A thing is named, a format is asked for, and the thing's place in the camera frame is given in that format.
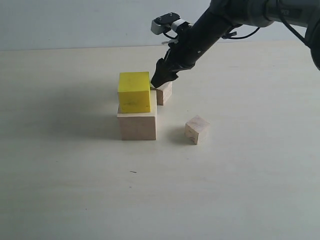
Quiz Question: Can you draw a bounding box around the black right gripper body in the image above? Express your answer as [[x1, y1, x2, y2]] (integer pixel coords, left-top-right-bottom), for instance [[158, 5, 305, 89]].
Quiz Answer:
[[163, 9, 234, 73]]

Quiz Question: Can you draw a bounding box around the yellow cube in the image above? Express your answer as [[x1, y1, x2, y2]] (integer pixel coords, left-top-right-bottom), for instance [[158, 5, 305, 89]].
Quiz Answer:
[[117, 71, 151, 114]]

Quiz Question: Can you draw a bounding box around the large wooden cube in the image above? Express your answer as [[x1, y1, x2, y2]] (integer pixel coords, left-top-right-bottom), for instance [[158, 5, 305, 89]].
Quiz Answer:
[[117, 90, 158, 141]]

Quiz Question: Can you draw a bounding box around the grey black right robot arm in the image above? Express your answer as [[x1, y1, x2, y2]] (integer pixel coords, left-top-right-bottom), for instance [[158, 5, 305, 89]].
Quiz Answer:
[[150, 0, 320, 88]]

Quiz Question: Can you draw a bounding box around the medium wooden cube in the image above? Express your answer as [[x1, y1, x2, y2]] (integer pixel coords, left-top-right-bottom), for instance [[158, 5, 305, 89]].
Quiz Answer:
[[150, 82, 173, 106]]

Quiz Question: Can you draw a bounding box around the small wooden cube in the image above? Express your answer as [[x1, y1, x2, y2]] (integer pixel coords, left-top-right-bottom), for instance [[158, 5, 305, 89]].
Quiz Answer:
[[184, 115, 211, 145]]

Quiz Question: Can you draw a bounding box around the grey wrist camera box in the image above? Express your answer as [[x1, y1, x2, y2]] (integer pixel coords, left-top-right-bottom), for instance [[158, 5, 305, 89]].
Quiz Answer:
[[150, 12, 193, 45]]

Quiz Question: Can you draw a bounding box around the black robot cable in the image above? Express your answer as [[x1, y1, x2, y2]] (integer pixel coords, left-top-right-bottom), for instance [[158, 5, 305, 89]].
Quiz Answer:
[[222, 0, 311, 48]]

